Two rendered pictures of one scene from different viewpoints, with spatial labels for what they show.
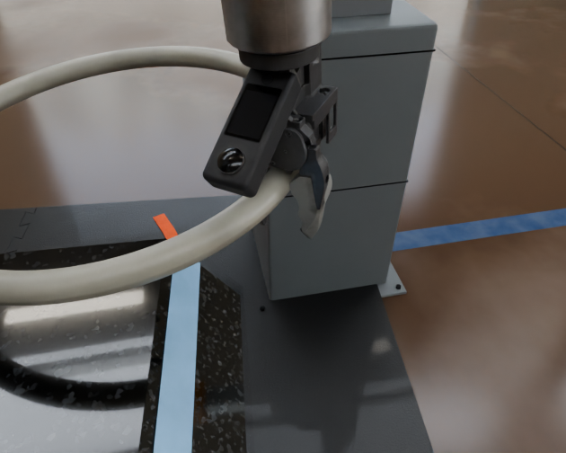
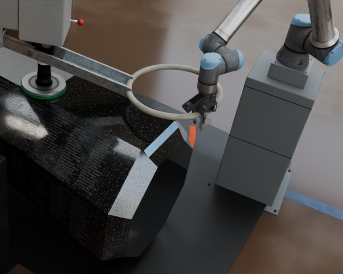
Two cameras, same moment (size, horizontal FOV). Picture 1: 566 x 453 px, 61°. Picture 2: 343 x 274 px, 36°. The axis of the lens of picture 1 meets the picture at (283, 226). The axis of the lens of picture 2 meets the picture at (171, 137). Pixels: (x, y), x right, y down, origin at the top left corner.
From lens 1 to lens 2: 2.05 m
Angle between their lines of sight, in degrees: 21
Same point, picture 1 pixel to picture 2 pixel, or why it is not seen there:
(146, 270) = (165, 116)
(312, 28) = (208, 91)
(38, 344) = (140, 121)
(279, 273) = (222, 172)
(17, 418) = (133, 129)
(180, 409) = (157, 144)
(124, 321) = (156, 126)
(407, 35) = (300, 99)
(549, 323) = (331, 262)
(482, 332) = (296, 247)
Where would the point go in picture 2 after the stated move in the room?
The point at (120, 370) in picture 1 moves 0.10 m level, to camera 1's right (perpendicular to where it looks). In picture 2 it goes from (151, 132) to (169, 142)
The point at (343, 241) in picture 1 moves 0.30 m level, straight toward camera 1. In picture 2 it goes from (255, 172) to (226, 192)
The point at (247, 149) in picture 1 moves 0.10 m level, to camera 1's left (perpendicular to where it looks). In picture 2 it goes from (190, 104) to (172, 95)
